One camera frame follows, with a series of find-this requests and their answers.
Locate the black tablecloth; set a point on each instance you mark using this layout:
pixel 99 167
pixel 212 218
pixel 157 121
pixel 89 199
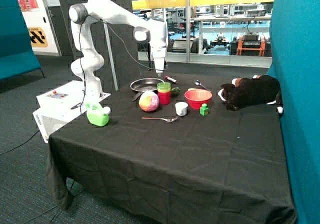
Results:
pixel 228 167

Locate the red marker pen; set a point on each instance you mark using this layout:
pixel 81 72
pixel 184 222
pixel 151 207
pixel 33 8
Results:
pixel 171 79

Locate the green toy pepper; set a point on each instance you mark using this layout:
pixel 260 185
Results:
pixel 175 91

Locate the metal spoon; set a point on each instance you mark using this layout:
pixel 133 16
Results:
pixel 169 120
pixel 198 83

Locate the black brown plush dog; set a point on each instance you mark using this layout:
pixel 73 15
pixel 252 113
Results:
pixel 243 92

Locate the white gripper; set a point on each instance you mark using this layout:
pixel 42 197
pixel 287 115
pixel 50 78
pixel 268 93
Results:
pixel 159 55

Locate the metal spoon back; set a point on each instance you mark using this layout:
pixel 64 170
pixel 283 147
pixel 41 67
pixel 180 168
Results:
pixel 198 83

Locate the yellow plastic cup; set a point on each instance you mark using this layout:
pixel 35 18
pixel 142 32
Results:
pixel 168 90

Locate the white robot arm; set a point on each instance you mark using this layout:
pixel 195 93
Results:
pixel 86 21

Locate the white small cup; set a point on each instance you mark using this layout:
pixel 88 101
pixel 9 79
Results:
pixel 181 108

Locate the black yellow sign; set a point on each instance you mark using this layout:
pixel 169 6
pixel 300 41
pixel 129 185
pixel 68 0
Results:
pixel 37 37

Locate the multicolour plush ball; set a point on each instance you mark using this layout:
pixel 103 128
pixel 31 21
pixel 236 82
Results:
pixel 149 101

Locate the black tripod stand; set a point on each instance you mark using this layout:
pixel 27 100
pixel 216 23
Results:
pixel 146 14

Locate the metal spoon front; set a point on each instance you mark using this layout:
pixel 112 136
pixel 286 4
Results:
pixel 169 120

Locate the pink plastic cup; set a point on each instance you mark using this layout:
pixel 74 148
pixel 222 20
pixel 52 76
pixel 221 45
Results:
pixel 164 97

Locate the red plastic bowl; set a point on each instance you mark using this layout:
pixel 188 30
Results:
pixel 197 97

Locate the black pen on base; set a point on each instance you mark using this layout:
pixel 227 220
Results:
pixel 78 105

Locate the orange black machine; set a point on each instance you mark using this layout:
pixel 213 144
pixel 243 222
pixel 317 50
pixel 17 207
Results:
pixel 251 44

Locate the teal partition right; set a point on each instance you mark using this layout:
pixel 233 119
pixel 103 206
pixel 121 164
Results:
pixel 295 46

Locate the green toy block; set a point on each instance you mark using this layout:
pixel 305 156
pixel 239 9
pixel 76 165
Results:
pixel 204 109

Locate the green plastic cup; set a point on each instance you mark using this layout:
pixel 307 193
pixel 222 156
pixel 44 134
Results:
pixel 163 85

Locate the green toy watering can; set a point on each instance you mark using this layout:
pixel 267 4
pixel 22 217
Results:
pixel 96 114

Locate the black frying pan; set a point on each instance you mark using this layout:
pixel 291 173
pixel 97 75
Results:
pixel 144 85

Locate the teal sofa left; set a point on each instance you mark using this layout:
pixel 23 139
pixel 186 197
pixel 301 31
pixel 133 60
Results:
pixel 16 53

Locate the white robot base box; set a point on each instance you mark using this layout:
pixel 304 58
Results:
pixel 55 107

